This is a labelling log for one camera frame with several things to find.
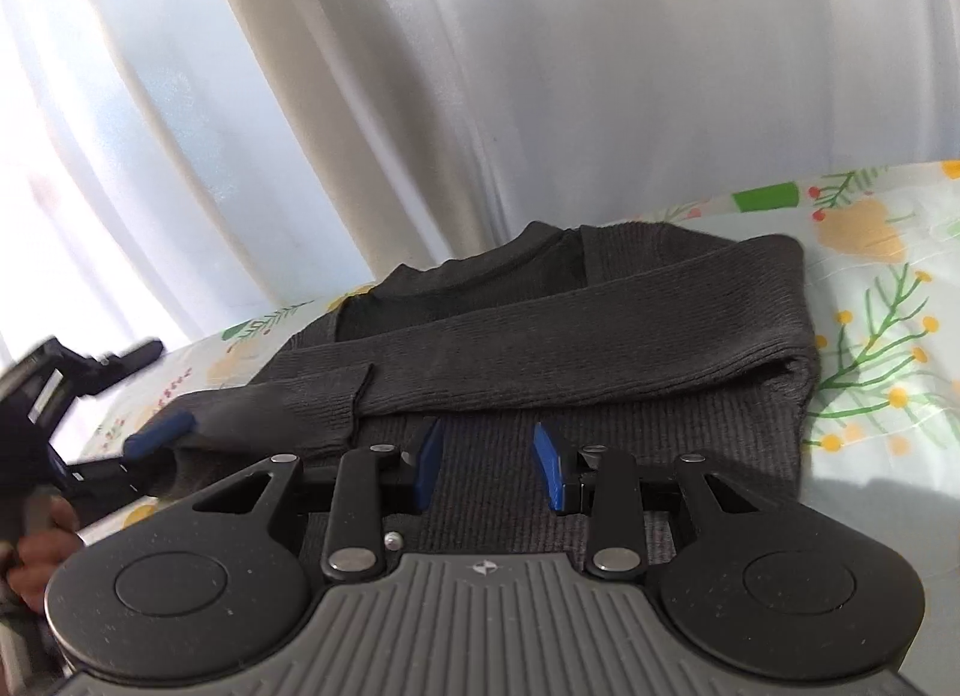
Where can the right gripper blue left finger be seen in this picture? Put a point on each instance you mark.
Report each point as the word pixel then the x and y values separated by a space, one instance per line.
pixel 372 484

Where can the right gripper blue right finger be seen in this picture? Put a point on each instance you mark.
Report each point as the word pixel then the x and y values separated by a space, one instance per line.
pixel 602 484

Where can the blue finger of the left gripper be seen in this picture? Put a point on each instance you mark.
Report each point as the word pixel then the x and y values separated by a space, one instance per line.
pixel 160 435

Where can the dark grey ribbed knit sweater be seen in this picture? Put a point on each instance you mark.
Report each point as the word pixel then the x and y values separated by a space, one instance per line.
pixel 414 347

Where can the person's left hand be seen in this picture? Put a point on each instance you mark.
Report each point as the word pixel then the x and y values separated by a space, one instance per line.
pixel 38 555

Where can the white sheer curtain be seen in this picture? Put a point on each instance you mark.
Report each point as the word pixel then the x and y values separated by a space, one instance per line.
pixel 172 166

